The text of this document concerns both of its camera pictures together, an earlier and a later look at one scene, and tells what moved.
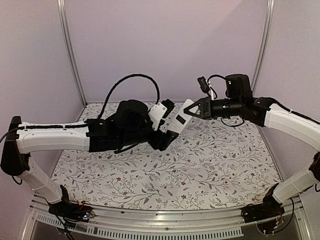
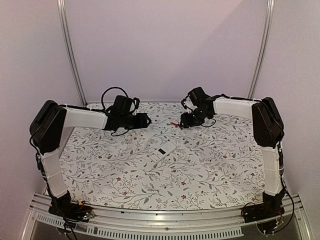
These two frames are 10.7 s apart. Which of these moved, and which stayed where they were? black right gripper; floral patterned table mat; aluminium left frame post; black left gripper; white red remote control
Moved: black right gripper; black left gripper; white red remote control
Stayed: aluminium left frame post; floral patterned table mat
